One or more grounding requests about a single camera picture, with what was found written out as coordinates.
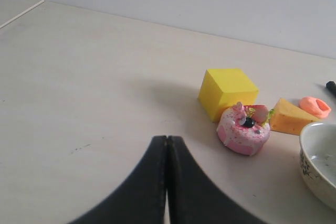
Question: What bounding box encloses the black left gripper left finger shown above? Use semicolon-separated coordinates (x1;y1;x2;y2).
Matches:
72;135;167;224

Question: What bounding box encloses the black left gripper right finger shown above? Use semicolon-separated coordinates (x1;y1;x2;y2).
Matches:
166;136;263;224

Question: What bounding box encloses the small orange blob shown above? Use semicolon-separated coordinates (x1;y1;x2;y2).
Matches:
299;97;331;119

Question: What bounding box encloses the pink toy cake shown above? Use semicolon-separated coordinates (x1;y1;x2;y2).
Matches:
216;102;270;156

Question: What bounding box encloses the yellow foam cube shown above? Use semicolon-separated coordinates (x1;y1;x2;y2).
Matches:
198;68;259;122

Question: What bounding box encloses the orange cheese wedge toy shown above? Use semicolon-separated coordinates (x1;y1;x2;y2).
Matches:
269;98;320;135

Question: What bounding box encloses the white ceramic bowl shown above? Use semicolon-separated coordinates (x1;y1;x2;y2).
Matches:
299;122;335;210

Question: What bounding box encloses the black white marker pen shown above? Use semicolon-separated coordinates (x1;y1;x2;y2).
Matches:
325;81;336;93

